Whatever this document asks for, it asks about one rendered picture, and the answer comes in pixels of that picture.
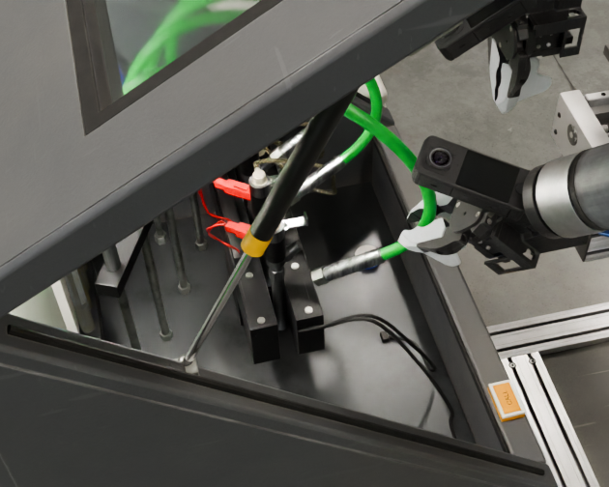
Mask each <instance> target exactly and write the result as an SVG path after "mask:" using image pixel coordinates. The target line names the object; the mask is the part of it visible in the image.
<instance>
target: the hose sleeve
mask: <svg viewBox="0 0 609 487"><path fill-rule="evenodd" d="M381 248H383V247H378V248H375V249H371V250H369V251H366V252H365V253H362V254H359V255H356V256H353V257H350V258H348V259H345V260H342V261H338V262H336V263H332V264H331V265H328V266H326V267H324V269H323V275H324V276H325V278H326V279H327V280H329V281H331V280H334V279H338V278H341V277H343V276H346V275H348V274H351V273H353V272H358V271H361V270H364V269H367V268H371V267H373V266H377V265H379V264H382V263H385V262H387V260H384V259H383V258H382V256H381Z"/></svg>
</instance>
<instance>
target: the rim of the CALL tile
mask: <svg viewBox="0 0 609 487"><path fill-rule="evenodd" d="M504 383H509V384H510V386H511V388H512V390H513V393H514V395H515V397H516V399H517V402H518V404H519V406H520V408H521V411H518V412H513V413H509V414H504V412H503V409H502V407H501V405H500V402H499V400H498V398H497V395H496V393H495V391H494V388H493V386H495V385H500V384H504ZM488 387H489V389H490V392H491V394H492V396H493V399H494V401H495V403H496V406H497V408H498V410H499V413H500V415H501V417H502V419H504V418H508V417H513V416H517V415H524V414H525V413H526V412H525V410H524V408H523V406H522V403H521V401H520V399H519V397H518V394H517V392H516V390H515V388H514V385H513V383H512V381H511V380H505V381H501V382H498V383H493V384H489V385H488Z"/></svg>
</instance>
